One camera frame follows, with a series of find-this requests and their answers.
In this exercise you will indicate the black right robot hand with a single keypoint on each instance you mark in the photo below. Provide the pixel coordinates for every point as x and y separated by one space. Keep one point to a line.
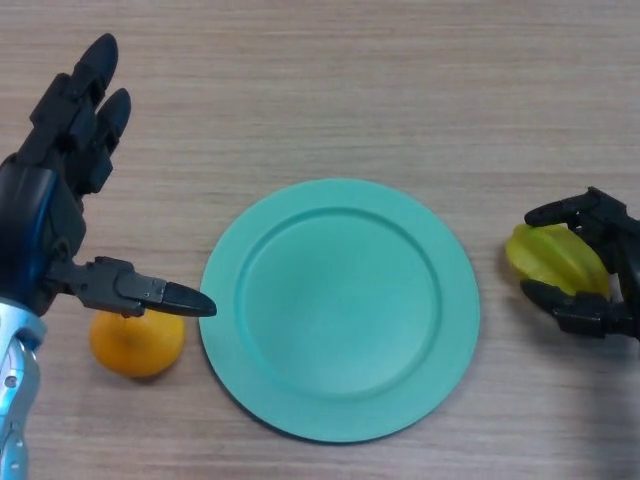
607 300

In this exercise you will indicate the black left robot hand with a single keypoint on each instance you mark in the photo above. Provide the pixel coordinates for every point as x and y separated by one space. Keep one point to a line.
40 220

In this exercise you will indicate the yellow starfruit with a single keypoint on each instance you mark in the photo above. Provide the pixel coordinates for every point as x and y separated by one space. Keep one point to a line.
555 260

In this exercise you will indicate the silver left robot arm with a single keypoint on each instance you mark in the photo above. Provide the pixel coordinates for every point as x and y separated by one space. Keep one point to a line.
15 395

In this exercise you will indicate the green round plate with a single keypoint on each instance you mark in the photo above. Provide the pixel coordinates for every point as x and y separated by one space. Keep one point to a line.
340 310

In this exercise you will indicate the orange pear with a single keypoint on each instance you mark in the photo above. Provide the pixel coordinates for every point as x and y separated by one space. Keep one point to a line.
137 347

